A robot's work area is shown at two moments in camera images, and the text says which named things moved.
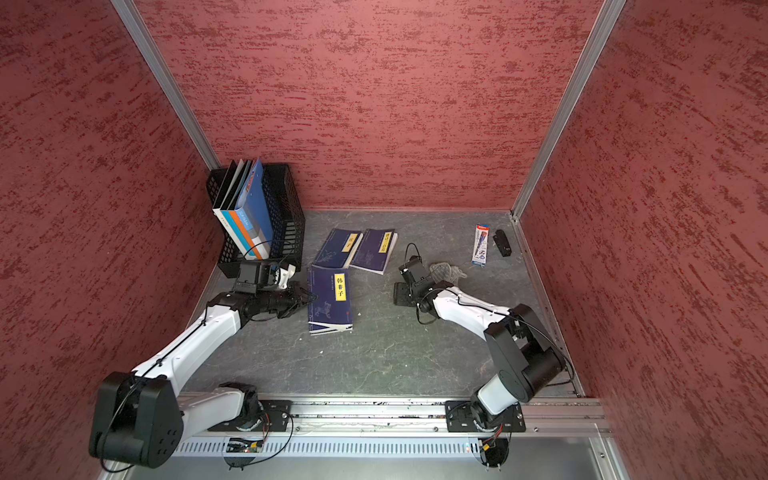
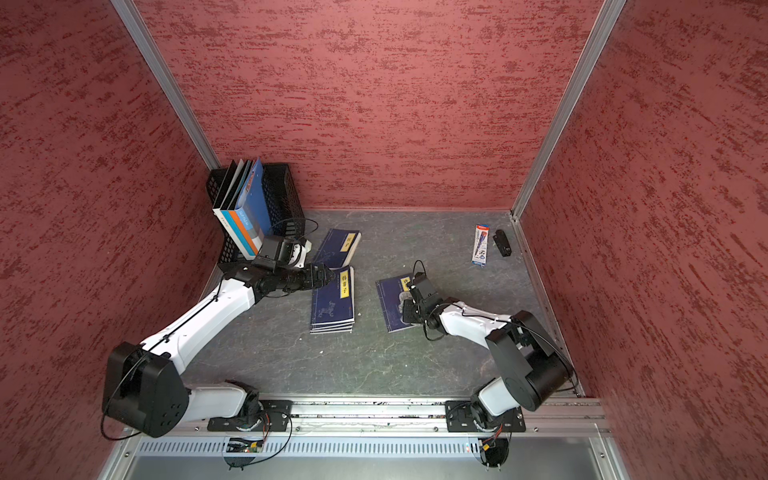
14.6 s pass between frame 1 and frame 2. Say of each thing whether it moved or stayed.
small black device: stayed
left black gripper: moved
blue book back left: stayed
